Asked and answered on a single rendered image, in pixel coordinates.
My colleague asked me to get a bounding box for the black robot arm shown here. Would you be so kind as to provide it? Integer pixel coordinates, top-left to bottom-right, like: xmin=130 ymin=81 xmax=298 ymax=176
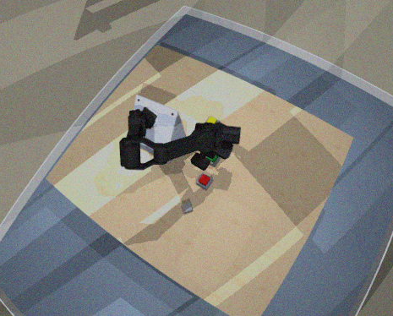
xmin=119 ymin=107 xmax=241 ymax=171

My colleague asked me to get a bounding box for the yellow button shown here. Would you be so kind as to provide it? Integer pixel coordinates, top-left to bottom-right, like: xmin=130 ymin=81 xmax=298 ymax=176
xmin=205 ymin=116 xmax=220 ymax=123

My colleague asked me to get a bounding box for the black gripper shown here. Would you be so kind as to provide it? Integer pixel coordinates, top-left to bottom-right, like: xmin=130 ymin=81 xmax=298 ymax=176
xmin=191 ymin=151 xmax=216 ymax=171

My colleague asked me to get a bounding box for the red button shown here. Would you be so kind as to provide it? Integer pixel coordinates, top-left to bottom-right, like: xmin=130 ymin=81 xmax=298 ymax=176
xmin=196 ymin=173 xmax=213 ymax=191

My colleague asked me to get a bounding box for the green button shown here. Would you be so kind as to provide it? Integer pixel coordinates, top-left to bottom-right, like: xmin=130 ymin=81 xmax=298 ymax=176
xmin=206 ymin=155 xmax=221 ymax=167

